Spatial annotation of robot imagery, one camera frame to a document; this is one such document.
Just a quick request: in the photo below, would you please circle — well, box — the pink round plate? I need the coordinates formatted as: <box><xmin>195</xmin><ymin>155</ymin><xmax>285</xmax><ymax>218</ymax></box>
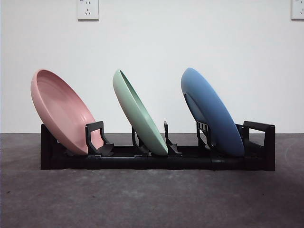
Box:
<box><xmin>30</xmin><ymin>68</ymin><xmax>106</xmax><ymax>156</ymax></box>

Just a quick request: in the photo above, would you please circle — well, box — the blue round plate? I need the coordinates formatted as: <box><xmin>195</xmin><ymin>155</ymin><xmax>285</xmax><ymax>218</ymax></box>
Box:
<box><xmin>180</xmin><ymin>67</ymin><xmax>245</xmax><ymax>158</ymax></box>

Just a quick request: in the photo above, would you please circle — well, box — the white wall socket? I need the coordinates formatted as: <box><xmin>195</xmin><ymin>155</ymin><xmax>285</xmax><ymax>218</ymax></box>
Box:
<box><xmin>77</xmin><ymin>0</ymin><xmax>100</xmax><ymax>21</ymax></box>
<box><xmin>291</xmin><ymin>0</ymin><xmax>304</xmax><ymax>21</ymax></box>

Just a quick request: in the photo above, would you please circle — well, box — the black plastic plate rack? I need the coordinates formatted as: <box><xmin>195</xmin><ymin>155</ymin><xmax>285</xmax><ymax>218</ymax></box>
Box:
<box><xmin>40</xmin><ymin>120</ymin><xmax>276</xmax><ymax>171</ymax></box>

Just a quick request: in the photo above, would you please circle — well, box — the green round plate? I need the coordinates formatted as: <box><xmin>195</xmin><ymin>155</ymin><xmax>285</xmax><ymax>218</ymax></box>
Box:
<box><xmin>112</xmin><ymin>69</ymin><xmax>170</xmax><ymax>156</ymax></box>

